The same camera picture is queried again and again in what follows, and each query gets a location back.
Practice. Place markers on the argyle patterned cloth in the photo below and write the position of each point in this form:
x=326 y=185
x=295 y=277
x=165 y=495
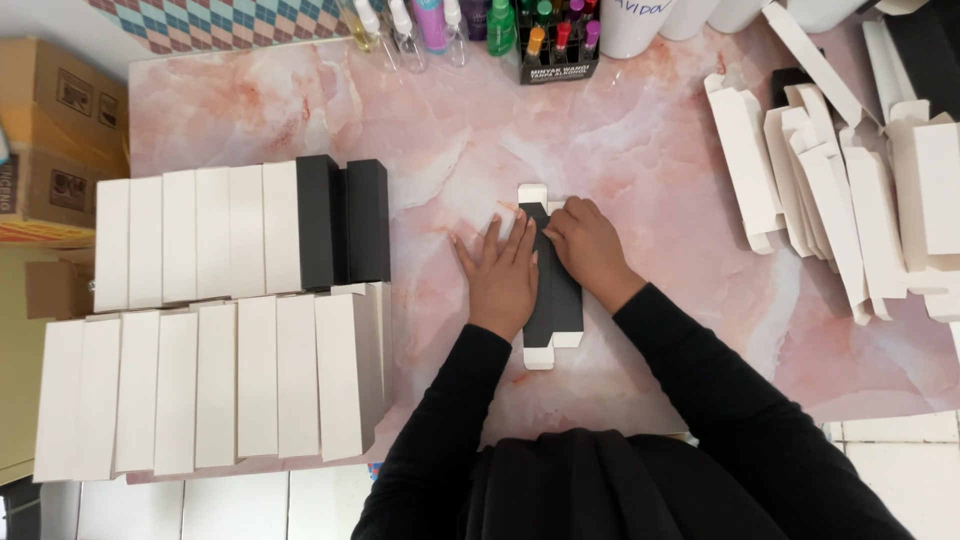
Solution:
x=217 y=22

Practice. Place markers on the person's right fingers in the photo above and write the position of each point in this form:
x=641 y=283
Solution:
x=568 y=217

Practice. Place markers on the green spray bottle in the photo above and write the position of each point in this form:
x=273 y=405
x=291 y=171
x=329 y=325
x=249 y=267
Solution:
x=500 y=30

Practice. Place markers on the person's left hand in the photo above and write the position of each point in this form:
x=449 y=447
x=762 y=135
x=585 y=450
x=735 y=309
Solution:
x=499 y=289

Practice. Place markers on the person's right hand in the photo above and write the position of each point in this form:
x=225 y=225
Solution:
x=596 y=255

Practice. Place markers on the black carton blank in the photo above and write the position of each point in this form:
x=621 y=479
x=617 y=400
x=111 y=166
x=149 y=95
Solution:
x=556 y=307

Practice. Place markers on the small brown cardboard box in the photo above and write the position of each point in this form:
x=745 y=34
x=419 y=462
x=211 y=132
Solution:
x=58 y=289

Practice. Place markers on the slim clear spray bottle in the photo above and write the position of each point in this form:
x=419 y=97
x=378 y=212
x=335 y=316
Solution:
x=455 y=34

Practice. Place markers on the set of colourful-capped small bottles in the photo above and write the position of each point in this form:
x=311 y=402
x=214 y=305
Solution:
x=562 y=37

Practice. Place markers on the white tumbler with writing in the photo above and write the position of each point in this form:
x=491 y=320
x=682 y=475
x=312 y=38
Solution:
x=634 y=30

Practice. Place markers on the person's black clothing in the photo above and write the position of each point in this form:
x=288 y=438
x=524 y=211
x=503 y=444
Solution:
x=600 y=487

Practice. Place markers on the black display box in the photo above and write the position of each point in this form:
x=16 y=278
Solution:
x=559 y=71

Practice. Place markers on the rows of white assembled boxes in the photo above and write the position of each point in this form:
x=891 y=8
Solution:
x=217 y=360

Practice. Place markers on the pile of flat white blanks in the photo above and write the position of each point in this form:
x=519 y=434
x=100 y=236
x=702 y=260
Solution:
x=840 y=195

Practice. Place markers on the clear yellowish spray bottle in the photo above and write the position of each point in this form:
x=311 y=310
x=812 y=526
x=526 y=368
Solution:
x=364 y=26

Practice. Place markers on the plain white tumbler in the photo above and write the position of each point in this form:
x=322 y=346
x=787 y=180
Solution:
x=825 y=13
x=735 y=13
x=690 y=19

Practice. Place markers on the purple bottle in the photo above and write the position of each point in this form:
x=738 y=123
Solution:
x=476 y=16

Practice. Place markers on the small black flat piece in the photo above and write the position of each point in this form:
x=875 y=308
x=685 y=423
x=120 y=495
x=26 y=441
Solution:
x=787 y=81

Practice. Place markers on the black assembled box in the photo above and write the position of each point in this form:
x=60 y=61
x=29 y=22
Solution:
x=369 y=221
x=319 y=225

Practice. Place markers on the stack of black flat sheets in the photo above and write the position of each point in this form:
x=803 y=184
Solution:
x=930 y=52

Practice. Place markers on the large brown cardboard carton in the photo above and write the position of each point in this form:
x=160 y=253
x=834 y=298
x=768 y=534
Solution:
x=60 y=97

